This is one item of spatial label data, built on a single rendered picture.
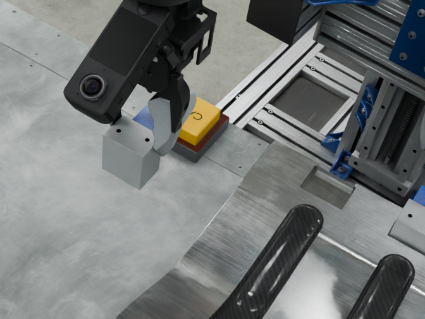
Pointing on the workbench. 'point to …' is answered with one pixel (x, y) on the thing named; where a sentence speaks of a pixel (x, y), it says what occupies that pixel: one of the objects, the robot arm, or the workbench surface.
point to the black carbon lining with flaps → (284, 243)
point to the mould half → (276, 202)
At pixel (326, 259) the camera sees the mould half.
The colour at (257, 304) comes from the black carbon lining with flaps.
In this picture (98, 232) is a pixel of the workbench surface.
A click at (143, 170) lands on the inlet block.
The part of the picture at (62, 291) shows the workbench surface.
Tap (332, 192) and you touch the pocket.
